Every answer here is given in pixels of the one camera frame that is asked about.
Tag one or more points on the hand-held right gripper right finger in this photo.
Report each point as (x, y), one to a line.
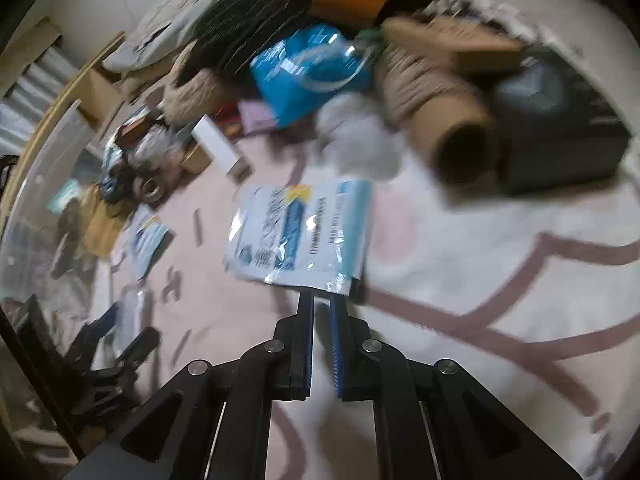
(337, 350)

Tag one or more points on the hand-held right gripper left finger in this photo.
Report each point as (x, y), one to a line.
(307, 340)

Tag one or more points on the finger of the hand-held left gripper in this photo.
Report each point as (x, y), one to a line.
(140, 349)
(106, 322)

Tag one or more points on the white blue foil pouch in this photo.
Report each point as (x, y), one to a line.
(147, 245)
(300, 230)

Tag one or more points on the clear plastic storage bin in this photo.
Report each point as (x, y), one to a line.
(35, 200)

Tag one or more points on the long white box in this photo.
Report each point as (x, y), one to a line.
(217, 145)

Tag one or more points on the yellow translucent container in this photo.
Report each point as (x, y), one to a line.
(100, 225)

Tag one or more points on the thin brown stick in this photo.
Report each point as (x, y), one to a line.
(198, 227)

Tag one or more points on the blue knitted piece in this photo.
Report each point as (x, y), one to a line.
(112, 185)

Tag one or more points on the brown yarn roll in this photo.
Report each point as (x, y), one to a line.
(150, 188)

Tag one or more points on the crumpled white plastic bag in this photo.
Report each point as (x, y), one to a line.
(150, 150)

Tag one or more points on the small tan box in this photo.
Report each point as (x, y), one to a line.
(196, 160)

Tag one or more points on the white cotton wad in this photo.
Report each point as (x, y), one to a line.
(360, 135)

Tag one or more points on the pink flat box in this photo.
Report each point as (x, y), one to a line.
(257, 115)

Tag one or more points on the wooden open shelf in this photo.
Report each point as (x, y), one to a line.
(95, 87)

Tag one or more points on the dark red packet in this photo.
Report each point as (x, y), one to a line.
(230, 117)

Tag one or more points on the cardboard tube with yarn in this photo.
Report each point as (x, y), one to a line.
(440, 120)

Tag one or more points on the blue plastic packet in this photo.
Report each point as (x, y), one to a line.
(300, 70)

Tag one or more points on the grey blanket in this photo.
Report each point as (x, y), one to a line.
(150, 40)

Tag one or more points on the dark grey case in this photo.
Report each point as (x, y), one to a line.
(560, 135)

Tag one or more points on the black knit cloth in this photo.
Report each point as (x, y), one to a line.
(240, 25)

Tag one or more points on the brown cardboard box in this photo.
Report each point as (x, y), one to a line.
(450, 40)

